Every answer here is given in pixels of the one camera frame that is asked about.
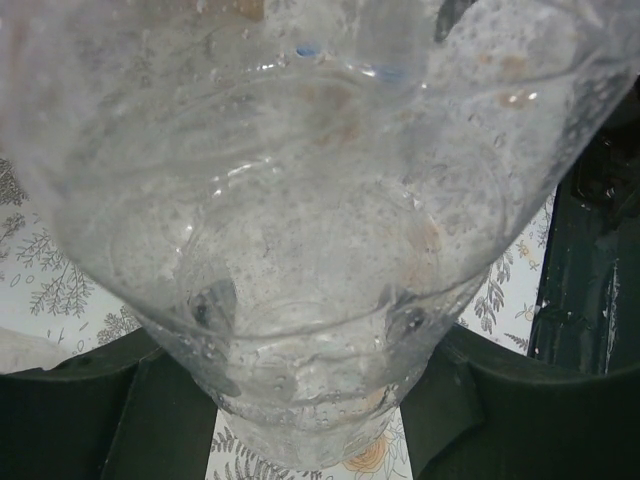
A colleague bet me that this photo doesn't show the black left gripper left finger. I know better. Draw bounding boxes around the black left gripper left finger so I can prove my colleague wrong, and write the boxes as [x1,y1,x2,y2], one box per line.
[1,334,217,479]

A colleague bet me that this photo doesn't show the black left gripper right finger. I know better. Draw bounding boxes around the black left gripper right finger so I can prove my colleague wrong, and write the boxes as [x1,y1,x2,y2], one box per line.
[401,325,639,479]

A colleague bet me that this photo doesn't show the clear round bottle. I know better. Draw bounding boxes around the clear round bottle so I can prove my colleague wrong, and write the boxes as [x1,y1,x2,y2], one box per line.
[1,1,639,470]

